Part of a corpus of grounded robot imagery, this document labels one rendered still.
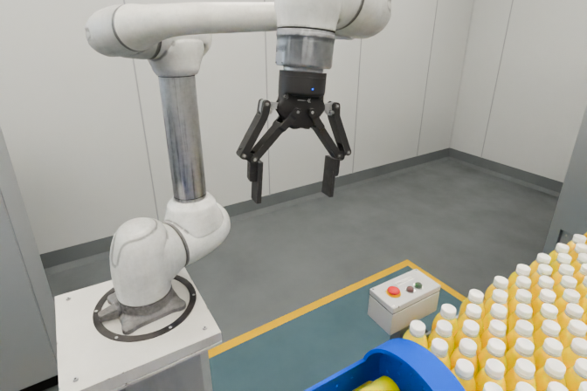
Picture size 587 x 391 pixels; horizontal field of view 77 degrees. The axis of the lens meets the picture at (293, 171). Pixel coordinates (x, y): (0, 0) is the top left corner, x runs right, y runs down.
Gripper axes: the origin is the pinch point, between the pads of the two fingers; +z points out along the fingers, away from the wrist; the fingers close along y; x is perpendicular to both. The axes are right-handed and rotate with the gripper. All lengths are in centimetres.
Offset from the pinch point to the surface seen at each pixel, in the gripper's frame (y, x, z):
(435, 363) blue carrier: -26.2, 14.3, 32.2
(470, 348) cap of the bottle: -49, 6, 43
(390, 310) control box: -40, -14, 44
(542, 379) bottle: -61, 17, 46
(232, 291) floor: -43, -176, 143
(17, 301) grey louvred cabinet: 75, -134, 96
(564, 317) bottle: -85, 7, 42
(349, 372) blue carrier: -17.3, 0.4, 44.2
